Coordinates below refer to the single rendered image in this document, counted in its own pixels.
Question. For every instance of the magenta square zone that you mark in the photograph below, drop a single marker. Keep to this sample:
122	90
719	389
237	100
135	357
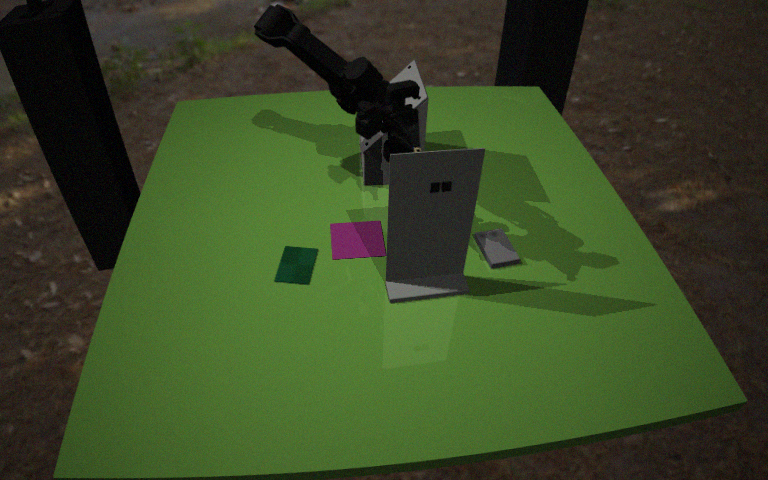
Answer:
357	240

